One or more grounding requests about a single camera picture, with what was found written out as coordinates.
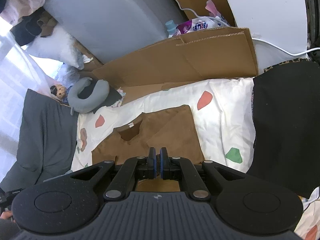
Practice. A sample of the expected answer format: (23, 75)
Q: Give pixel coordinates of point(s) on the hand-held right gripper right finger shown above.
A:
(162, 163)

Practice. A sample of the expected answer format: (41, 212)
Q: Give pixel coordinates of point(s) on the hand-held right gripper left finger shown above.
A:
(154, 163)

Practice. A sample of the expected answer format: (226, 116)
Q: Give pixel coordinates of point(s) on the brown printed t-shirt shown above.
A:
(170, 130)

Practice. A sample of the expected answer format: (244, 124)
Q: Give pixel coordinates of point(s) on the person's left hand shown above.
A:
(6, 215)

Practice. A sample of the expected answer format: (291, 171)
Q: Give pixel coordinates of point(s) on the grey trousers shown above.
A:
(7, 230)

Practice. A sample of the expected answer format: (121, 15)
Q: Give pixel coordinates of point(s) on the floral white cloth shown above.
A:
(120, 103)

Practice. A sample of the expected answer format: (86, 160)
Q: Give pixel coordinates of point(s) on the dark grey cushion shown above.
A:
(42, 135)

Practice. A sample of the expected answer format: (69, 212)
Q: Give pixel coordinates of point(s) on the bear print blanket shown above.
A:
(225, 120)

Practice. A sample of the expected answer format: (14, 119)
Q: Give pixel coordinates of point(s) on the black cloth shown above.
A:
(110, 98)

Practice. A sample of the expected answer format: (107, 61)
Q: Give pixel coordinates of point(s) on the flat cardboard sheet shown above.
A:
(175, 65)

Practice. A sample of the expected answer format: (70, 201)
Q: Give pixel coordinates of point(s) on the grey neck pillow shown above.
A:
(75, 102)

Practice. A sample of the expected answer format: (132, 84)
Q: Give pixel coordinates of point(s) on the teddy bear toy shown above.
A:
(60, 91)

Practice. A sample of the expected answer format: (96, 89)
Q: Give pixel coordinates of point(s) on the clear plastic bag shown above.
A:
(67, 75)

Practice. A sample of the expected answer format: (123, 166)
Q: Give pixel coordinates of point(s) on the black knitted garment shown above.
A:
(282, 120)

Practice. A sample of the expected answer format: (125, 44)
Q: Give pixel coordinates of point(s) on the white sheer curtain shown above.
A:
(15, 62)

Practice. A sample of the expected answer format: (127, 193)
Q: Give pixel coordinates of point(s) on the detergent bottle with blue cap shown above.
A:
(171, 27)

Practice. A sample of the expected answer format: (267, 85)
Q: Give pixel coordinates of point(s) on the small cardboard box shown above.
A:
(80, 48)

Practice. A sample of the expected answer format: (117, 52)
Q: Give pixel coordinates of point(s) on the purple white detergent refill bag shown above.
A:
(197, 26)

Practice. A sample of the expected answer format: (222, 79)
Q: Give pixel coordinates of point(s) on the leopard print cloth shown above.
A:
(275, 66)

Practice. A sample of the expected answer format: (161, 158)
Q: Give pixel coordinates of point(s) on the white pillow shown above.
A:
(55, 47)

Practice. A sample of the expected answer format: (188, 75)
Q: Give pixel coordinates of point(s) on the grey wrapped panel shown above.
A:
(112, 12)

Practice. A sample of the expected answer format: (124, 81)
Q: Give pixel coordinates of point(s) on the pink packet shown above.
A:
(212, 7)

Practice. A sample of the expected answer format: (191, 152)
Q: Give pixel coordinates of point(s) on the black bundled garment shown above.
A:
(25, 30)

